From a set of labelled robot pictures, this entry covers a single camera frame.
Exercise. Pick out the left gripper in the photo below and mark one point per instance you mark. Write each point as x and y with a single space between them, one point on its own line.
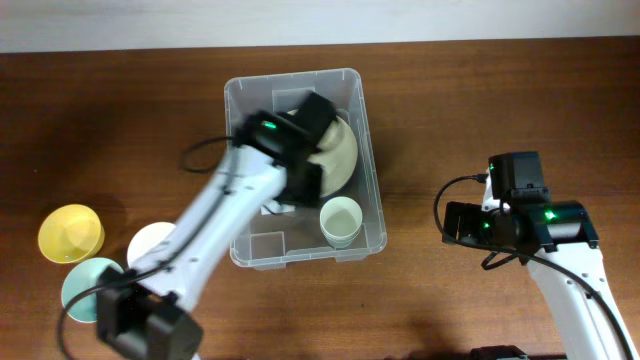
312 196

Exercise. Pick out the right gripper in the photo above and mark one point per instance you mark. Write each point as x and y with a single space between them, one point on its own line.
467 226

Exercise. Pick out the beige bowl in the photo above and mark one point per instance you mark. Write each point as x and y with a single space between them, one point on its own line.
337 156

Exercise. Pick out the cream cup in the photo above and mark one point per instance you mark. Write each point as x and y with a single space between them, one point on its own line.
341 219

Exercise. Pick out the clear plastic storage container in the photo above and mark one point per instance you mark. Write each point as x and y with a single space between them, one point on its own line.
272 242

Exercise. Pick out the green cup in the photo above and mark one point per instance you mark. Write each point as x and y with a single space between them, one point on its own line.
340 243

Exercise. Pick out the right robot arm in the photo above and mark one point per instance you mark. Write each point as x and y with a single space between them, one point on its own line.
556 241

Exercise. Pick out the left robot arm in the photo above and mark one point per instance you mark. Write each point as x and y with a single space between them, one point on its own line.
145 312

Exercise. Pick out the white small bowl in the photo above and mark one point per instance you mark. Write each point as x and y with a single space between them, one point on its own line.
146 239

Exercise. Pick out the yellow bowl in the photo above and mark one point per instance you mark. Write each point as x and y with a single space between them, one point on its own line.
71 234

